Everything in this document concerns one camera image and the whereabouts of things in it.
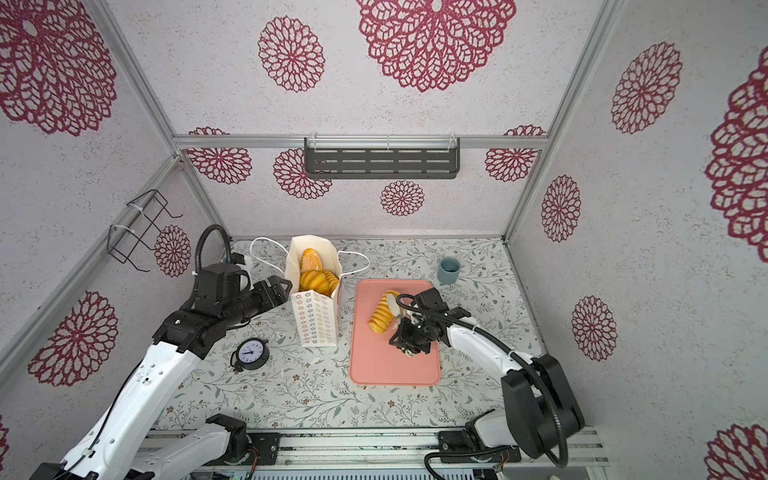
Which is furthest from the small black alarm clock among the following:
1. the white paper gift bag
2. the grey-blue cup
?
the grey-blue cup

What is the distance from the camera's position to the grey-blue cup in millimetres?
1052

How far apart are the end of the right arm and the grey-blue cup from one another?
293 mm

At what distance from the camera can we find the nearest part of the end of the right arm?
630 millimetres

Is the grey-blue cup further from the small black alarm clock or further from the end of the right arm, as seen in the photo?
the small black alarm clock
